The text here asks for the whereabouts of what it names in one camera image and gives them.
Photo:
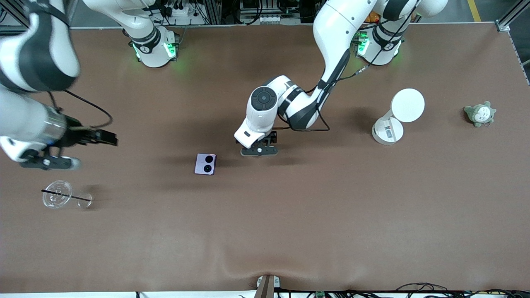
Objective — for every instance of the purple phone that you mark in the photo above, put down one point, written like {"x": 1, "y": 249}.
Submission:
{"x": 201, "y": 167}

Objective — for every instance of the aluminium corner bracket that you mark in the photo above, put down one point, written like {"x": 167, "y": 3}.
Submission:
{"x": 511, "y": 16}

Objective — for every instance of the aluminium frame post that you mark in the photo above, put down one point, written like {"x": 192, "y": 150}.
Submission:
{"x": 211, "y": 10}

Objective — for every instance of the orange object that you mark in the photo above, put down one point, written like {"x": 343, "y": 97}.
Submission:
{"x": 372, "y": 17}

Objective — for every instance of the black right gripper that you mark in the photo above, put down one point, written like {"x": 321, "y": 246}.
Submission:
{"x": 74, "y": 135}

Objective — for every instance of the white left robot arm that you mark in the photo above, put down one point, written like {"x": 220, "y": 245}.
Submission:
{"x": 335, "y": 25}

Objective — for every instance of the camera mount post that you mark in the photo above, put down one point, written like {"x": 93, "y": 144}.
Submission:
{"x": 267, "y": 287}

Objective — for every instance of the aluminium table side rail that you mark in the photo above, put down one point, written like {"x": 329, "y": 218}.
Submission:
{"x": 519, "y": 58}

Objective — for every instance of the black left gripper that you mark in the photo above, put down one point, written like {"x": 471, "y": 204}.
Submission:
{"x": 271, "y": 137}

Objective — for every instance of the clear plastic cup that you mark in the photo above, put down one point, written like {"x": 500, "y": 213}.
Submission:
{"x": 56, "y": 199}

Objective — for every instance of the white power strip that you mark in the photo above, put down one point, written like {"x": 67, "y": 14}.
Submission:
{"x": 271, "y": 19}

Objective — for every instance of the black drinking straw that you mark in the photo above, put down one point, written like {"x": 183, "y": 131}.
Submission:
{"x": 66, "y": 195}

